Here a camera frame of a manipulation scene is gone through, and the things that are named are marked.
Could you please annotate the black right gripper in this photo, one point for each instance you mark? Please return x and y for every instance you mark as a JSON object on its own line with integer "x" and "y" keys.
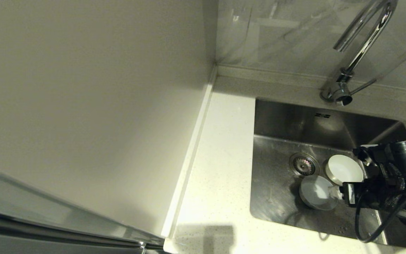
{"x": 372, "y": 194}

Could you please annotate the white ceramic bowl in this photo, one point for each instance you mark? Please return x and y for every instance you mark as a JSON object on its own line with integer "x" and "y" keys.
{"x": 344, "y": 169}
{"x": 315, "y": 192}

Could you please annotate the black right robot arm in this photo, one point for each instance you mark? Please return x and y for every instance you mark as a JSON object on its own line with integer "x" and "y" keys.
{"x": 405, "y": 155}

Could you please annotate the stainless steel sink basin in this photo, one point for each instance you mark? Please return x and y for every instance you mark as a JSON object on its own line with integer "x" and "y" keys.
{"x": 280, "y": 197}

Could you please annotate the round metal drain strainer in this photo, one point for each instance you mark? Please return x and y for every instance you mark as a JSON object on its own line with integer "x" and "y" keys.
{"x": 304, "y": 165}

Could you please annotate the white counter edge strip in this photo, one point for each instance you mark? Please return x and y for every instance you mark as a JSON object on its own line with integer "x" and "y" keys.
{"x": 189, "y": 158}

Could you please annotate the chrome gooseneck faucet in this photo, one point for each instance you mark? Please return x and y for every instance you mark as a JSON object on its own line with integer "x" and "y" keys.
{"x": 368, "y": 42}

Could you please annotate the white cabinet side panel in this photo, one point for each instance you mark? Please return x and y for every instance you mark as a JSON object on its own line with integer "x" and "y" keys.
{"x": 83, "y": 106}

